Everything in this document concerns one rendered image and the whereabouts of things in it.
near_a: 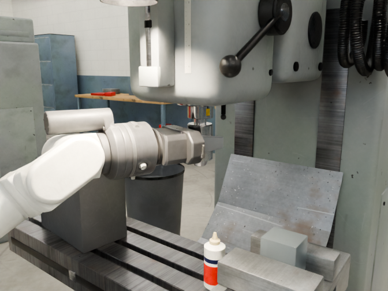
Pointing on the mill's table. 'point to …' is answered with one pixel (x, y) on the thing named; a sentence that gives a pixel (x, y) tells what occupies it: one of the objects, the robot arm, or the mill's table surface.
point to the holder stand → (90, 215)
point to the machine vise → (314, 264)
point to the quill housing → (208, 54)
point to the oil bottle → (210, 280)
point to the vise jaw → (264, 273)
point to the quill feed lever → (276, 19)
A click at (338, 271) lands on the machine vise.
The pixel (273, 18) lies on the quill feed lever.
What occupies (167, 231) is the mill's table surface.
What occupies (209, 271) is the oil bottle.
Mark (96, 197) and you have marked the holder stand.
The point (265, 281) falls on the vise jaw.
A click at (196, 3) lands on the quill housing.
